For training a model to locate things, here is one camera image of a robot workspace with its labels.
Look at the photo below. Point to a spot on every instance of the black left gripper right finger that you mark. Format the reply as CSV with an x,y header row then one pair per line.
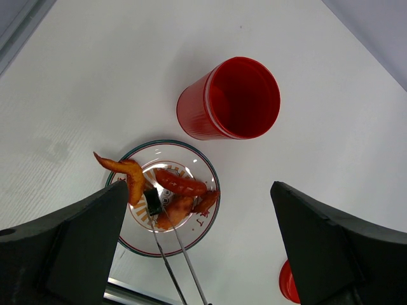
x,y
338,258

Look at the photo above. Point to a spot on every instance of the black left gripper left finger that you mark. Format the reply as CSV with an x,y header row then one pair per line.
x,y
64,257

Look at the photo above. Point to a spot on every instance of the black seaweed sushi roll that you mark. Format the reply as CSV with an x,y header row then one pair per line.
x,y
153,201

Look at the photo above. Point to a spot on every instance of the red cylindrical lunch container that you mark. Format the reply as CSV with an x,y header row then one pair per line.
x,y
239,99

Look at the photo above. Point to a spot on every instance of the red round lid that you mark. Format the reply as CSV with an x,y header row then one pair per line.
x,y
287,285

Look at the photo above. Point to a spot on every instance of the orange fried chicken wing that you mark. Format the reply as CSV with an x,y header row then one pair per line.
x,y
135,177

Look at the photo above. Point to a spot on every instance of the white plate with red print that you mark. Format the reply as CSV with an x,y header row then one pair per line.
x,y
140,233

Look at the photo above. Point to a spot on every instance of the red grilled sausage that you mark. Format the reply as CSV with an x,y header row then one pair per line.
x,y
180,185

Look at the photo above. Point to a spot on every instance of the brown roasted meat piece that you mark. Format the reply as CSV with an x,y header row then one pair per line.
x,y
208,200

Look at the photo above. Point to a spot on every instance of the aluminium front rail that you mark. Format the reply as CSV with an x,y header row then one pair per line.
x,y
119,292

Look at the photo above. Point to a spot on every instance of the aluminium left frame post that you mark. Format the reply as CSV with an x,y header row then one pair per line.
x,y
19,20

